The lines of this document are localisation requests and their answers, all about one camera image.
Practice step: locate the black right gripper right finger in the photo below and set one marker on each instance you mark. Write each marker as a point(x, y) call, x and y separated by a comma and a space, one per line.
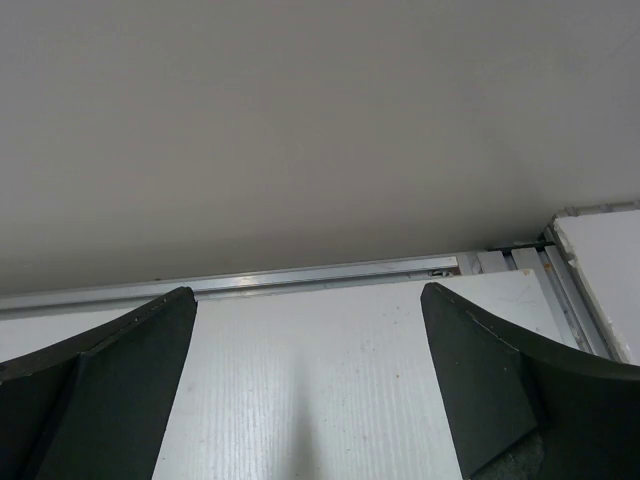
point(522, 406)

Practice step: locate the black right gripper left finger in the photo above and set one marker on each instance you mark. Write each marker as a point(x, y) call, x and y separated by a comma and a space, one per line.
point(96, 405)

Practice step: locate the aluminium table edge rail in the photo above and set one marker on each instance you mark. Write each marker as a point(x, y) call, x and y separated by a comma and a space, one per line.
point(239, 282)

